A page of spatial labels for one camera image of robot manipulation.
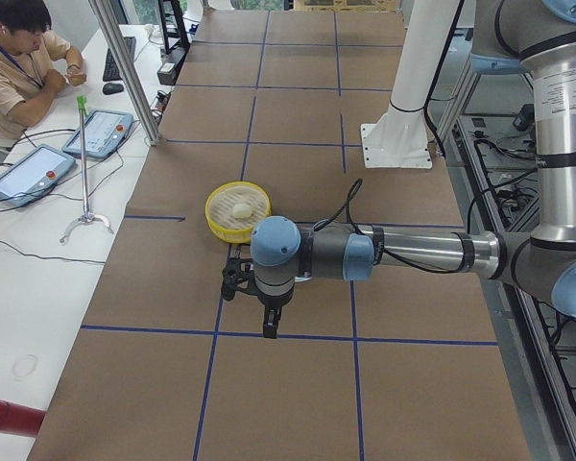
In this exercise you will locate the white pedestal column base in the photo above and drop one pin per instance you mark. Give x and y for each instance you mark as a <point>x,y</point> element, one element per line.
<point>399,138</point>

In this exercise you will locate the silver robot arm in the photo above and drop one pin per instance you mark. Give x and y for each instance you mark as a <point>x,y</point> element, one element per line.
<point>541,37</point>

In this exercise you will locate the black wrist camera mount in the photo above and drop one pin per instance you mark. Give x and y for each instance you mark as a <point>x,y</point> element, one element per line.
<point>238,276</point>

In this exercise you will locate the seated person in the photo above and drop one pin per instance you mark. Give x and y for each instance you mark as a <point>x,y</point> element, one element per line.
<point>36,65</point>

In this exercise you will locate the black computer mouse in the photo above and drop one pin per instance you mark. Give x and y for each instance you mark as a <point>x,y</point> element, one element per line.
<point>111,88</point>

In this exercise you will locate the red cylinder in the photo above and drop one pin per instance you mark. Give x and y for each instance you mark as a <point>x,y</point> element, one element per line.
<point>20,420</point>

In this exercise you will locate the black box device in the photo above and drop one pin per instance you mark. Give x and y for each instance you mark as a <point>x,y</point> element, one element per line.
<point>171,64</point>

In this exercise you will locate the aluminium frame post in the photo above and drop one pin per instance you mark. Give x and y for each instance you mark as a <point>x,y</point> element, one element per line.
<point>116,44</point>

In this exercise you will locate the green handled reacher stick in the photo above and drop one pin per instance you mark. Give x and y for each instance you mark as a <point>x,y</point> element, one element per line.
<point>88,217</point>

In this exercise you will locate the teach pendant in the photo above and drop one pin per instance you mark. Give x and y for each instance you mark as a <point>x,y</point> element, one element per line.
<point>34,176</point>
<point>104,132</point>

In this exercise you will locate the yellow round steamer basket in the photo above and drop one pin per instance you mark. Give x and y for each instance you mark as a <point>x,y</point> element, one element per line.
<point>218,207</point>

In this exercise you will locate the far teach pendant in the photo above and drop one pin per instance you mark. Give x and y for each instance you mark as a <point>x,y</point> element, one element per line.
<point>104,132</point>

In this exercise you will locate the white steamed bun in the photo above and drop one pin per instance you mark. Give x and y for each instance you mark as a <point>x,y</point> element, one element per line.
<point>242,211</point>

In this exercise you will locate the near teach pendant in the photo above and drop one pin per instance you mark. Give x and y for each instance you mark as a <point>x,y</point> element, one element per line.
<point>34,176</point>

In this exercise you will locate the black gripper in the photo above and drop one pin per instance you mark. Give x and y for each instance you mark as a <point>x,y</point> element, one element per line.
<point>272,302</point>

